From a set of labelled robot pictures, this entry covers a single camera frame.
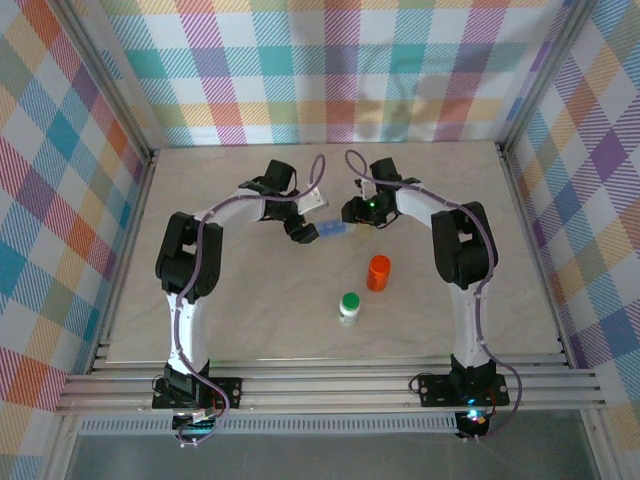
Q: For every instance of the white pill bottle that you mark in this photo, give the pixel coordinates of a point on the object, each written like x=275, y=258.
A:
x=349, y=316

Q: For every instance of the orange pill bottle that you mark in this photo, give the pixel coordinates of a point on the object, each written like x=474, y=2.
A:
x=377, y=281

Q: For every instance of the aluminium frame post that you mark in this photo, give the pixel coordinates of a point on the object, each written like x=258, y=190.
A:
x=107, y=82
x=545, y=70

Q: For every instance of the aluminium side rail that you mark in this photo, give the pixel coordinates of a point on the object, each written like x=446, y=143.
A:
x=133, y=225
x=520, y=200

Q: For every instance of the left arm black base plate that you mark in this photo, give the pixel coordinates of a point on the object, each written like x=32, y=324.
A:
x=230, y=390

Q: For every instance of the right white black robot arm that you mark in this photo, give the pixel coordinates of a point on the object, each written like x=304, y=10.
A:
x=467, y=325

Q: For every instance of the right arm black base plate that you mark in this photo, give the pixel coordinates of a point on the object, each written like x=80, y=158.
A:
x=435, y=390

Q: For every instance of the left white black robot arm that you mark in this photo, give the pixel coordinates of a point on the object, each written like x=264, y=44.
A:
x=182, y=330

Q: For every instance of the aluminium mounting rail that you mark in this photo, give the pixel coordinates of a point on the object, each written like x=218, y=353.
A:
x=325, y=385

